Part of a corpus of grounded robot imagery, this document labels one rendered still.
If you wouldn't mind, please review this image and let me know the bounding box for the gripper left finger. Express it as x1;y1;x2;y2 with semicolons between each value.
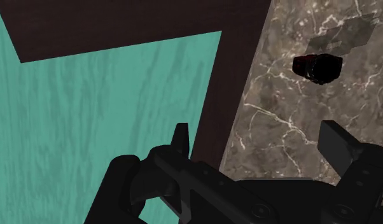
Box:
84;122;280;224

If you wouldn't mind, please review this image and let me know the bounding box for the black and red wristwatch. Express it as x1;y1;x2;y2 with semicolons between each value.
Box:
292;53;344;85

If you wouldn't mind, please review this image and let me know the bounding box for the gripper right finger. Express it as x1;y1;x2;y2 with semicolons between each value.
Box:
317;120;383;224

